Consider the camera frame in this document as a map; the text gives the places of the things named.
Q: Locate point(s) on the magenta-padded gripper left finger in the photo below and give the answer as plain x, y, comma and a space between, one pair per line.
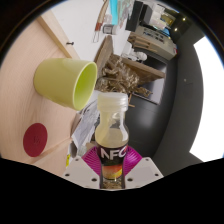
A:
80, 173

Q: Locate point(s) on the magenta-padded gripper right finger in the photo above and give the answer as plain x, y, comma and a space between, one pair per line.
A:
145, 173

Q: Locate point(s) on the clear juice bottle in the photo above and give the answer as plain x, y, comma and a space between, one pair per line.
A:
111, 146

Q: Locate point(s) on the folded newspaper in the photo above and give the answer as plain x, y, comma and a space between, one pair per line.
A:
83, 130

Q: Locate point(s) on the flat round red coaster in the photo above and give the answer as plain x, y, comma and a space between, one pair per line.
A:
35, 140

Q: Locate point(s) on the yellow-green mug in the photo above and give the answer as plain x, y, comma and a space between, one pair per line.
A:
56, 81

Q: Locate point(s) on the long white ceiling light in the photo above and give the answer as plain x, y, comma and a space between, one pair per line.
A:
210, 100

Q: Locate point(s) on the brown wooden carved sculpture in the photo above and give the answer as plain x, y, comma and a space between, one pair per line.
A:
120, 78

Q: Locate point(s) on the beige wooden drawing board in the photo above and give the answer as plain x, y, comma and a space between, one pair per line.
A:
20, 83

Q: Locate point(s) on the small paint jar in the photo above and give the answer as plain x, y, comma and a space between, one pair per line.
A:
109, 29

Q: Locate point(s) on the black flat box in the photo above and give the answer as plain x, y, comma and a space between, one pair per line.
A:
146, 15
134, 15

